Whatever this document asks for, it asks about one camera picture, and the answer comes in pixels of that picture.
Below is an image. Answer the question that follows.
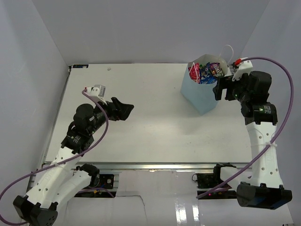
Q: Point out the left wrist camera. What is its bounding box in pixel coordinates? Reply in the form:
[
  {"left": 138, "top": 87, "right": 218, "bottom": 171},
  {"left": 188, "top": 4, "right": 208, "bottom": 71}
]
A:
[{"left": 85, "top": 85, "right": 106, "bottom": 104}]

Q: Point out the pink candy packet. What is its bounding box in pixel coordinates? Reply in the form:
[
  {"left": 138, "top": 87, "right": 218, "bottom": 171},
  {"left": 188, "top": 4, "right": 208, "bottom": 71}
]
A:
[{"left": 188, "top": 62, "right": 200, "bottom": 84}]

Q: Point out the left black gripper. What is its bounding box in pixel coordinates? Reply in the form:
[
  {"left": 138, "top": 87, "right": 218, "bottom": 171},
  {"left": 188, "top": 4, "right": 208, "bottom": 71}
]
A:
[{"left": 88, "top": 97, "right": 134, "bottom": 135}]

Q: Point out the light blue paper bag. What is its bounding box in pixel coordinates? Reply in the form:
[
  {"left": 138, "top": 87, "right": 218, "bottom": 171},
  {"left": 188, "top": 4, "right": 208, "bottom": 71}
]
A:
[{"left": 181, "top": 44, "right": 234, "bottom": 115}]

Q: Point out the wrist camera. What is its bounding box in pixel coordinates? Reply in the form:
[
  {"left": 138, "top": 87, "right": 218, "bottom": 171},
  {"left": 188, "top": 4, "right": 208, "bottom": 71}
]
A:
[
  {"left": 85, "top": 85, "right": 106, "bottom": 104},
  {"left": 232, "top": 57, "right": 253, "bottom": 81}
]

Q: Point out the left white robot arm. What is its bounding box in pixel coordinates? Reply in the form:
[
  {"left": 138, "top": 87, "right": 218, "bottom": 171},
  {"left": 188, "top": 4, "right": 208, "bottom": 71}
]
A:
[{"left": 13, "top": 97, "right": 134, "bottom": 226}]

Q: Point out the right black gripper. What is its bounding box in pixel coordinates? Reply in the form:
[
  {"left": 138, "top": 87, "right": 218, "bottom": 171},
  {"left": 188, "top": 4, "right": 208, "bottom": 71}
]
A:
[{"left": 213, "top": 72, "right": 251, "bottom": 104}]

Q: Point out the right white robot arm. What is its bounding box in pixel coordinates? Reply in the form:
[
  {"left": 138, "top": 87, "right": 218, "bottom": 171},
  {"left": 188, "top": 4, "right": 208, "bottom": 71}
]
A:
[{"left": 212, "top": 71, "right": 292, "bottom": 210}]

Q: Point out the aluminium table frame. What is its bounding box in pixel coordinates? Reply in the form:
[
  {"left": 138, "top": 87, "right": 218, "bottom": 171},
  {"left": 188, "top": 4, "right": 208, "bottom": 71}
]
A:
[{"left": 45, "top": 64, "right": 251, "bottom": 172}]

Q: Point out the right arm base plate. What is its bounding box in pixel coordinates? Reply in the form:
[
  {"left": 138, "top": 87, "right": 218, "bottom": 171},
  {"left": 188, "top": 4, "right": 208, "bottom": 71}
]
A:
[{"left": 191, "top": 173, "right": 222, "bottom": 189}]

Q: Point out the purple M&M's packet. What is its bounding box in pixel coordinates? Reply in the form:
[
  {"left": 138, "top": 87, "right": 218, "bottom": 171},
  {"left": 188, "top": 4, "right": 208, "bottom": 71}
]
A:
[{"left": 209, "top": 63, "right": 224, "bottom": 77}]

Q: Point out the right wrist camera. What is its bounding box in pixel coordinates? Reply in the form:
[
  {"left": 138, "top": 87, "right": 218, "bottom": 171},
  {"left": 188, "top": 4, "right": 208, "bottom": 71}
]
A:
[{"left": 232, "top": 57, "right": 253, "bottom": 81}]

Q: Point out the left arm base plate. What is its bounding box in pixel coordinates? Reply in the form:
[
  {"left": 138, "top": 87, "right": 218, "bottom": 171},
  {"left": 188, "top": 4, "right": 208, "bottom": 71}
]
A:
[{"left": 84, "top": 174, "right": 114, "bottom": 190}]

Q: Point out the blue chips bag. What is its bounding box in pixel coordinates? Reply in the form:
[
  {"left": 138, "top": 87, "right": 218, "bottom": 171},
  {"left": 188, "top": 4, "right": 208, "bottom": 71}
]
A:
[{"left": 199, "top": 62, "right": 217, "bottom": 84}]

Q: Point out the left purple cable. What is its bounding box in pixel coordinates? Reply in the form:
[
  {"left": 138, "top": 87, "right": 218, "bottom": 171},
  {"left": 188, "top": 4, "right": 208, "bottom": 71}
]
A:
[{"left": 0, "top": 88, "right": 116, "bottom": 223}]

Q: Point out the white front cover board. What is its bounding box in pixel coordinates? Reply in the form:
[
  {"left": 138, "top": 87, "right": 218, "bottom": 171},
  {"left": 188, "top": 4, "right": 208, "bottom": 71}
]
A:
[{"left": 55, "top": 171, "right": 293, "bottom": 226}]

